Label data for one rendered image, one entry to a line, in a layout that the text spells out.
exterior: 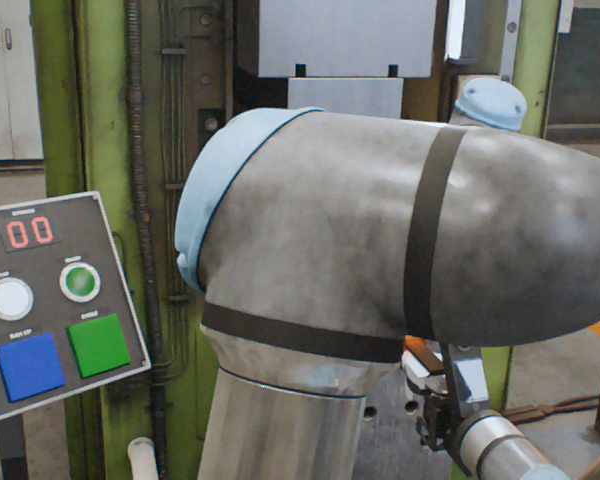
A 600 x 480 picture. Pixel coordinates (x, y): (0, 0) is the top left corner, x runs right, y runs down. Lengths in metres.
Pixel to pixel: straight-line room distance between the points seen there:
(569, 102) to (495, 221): 8.55
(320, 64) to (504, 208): 0.87
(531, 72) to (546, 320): 1.20
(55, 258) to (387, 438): 0.71
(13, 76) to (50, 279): 5.40
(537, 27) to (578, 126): 7.47
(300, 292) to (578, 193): 0.14
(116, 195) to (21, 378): 0.41
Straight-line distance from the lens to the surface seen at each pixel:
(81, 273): 1.09
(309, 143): 0.37
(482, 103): 0.82
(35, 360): 1.04
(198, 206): 0.39
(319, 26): 1.19
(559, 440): 1.50
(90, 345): 1.07
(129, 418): 1.50
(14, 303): 1.05
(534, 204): 0.35
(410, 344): 1.07
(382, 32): 1.22
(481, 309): 0.35
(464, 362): 0.94
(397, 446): 1.44
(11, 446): 1.23
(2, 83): 6.45
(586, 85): 8.98
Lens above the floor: 1.49
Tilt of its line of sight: 19 degrees down
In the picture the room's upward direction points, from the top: 2 degrees clockwise
